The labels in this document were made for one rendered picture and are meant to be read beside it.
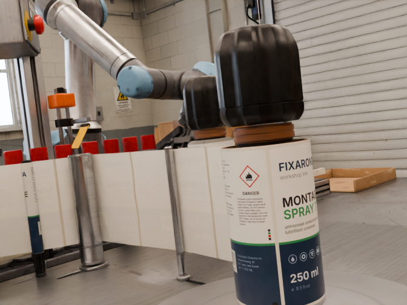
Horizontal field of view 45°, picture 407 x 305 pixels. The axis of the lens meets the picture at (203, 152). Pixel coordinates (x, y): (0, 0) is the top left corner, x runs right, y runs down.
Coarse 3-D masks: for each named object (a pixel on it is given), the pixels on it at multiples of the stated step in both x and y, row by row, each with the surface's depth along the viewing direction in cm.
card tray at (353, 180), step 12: (336, 168) 191; (348, 168) 187; (360, 168) 183; (372, 168) 180; (384, 168) 177; (336, 180) 183; (348, 180) 179; (360, 180) 156; (372, 180) 162; (384, 180) 168
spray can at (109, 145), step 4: (104, 140) 104; (108, 140) 104; (112, 140) 104; (116, 140) 105; (104, 144) 104; (108, 144) 104; (112, 144) 104; (116, 144) 104; (104, 148) 104; (108, 148) 104; (112, 148) 104; (116, 148) 104; (104, 152) 105; (108, 152) 104; (112, 152) 104; (116, 152) 104
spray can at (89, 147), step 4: (84, 144) 100; (88, 144) 100; (92, 144) 100; (96, 144) 101; (84, 148) 100; (88, 148) 100; (92, 148) 100; (96, 148) 101; (84, 152) 100; (88, 152) 100; (92, 152) 100; (96, 152) 101
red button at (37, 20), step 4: (36, 16) 94; (40, 16) 95; (28, 20) 95; (32, 20) 95; (36, 20) 94; (40, 20) 94; (28, 24) 94; (32, 24) 95; (36, 24) 94; (40, 24) 94; (28, 28) 95; (32, 28) 95; (36, 28) 94; (40, 28) 94; (44, 28) 96; (36, 32) 95; (40, 32) 95
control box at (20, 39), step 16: (0, 0) 91; (16, 0) 92; (32, 0) 105; (0, 16) 91; (16, 16) 92; (0, 32) 91; (16, 32) 92; (32, 32) 100; (0, 48) 95; (16, 48) 97; (32, 48) 101
